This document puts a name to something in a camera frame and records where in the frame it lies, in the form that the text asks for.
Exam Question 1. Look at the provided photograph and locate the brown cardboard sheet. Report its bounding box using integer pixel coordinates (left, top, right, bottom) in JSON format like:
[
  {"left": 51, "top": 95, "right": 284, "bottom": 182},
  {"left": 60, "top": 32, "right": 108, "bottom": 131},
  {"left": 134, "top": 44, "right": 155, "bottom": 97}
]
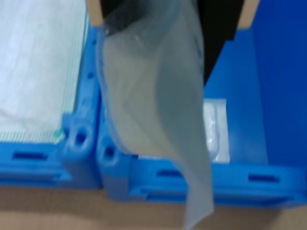
[{"left": 0, "top": 184, "right": 307, "bottom": 230}]

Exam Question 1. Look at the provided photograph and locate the blue bin with white mask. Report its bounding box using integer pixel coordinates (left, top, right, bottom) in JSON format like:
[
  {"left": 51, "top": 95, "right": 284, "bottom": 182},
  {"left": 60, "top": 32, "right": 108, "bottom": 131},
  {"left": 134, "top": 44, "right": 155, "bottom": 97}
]
[{"left": 0, "top": 23, "right": 104, "bottom": 190}]

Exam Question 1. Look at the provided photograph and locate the white face mask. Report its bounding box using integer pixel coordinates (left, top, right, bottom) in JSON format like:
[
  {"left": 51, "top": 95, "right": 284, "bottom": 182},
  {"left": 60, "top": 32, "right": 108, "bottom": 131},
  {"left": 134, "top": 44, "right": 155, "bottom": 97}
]
[{"left": 0, "top": 0, "right": 90, "bottom": 144}]

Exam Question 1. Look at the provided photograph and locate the clear bagged white packet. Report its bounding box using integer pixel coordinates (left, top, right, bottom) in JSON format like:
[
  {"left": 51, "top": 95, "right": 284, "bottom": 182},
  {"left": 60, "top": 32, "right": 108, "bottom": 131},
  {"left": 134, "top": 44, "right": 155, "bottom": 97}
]
[{"left": 138, "top": 98, "right": 230, "bottom": 164}]

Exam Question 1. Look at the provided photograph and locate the cotton packet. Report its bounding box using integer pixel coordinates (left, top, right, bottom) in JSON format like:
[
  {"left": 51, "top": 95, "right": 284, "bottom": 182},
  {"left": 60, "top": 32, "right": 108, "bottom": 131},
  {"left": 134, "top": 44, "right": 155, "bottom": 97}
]
[{"left": 95, "top": 0, "right": 214, "bottom": 230}]

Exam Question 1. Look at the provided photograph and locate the blue bin with clear packet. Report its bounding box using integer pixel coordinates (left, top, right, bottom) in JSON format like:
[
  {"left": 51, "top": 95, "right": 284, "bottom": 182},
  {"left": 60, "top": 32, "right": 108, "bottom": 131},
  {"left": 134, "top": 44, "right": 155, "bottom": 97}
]
[{"left": 95, "top": 0, "right": 307, "bottom": 209}]

